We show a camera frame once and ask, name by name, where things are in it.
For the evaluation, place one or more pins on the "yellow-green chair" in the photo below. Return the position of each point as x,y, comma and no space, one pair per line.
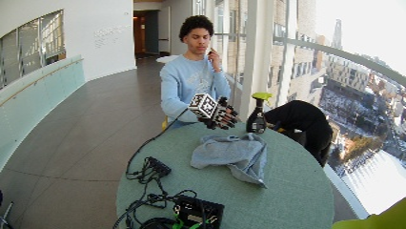
374,219

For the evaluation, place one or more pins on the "small black adapter box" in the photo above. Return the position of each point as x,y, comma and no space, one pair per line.
158,166

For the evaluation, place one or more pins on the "yellow chair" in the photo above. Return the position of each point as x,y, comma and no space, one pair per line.
163,124

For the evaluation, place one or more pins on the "black spray bottle yellow-green trigger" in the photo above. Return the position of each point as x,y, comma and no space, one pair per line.
257,119

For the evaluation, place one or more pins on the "dark doorway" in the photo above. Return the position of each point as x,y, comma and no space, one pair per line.
145,33

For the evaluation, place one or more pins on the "white round table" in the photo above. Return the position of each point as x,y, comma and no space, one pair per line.
167,58

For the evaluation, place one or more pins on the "black electronics box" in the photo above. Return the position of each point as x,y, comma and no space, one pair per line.
198,211

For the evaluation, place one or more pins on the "round green table cover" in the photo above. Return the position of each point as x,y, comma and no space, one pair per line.
287,197

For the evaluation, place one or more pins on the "glass balustrade panel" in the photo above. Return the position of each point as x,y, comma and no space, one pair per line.
37,105

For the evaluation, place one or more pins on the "grey cloth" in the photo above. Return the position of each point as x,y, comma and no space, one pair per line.
231,156

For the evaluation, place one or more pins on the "interior window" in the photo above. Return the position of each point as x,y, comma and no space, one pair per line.
32,47

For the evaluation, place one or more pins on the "the person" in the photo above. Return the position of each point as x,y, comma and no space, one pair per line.
185,79

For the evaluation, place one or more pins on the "grey tripod leg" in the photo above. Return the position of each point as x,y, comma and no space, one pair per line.
5,216

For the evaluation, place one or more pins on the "wooden handrail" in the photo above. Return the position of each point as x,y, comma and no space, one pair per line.
37,82

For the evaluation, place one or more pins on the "black jacket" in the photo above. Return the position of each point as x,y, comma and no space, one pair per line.
302,124

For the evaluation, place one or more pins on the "white cube of black markers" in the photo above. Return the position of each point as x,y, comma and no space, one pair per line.
202,105

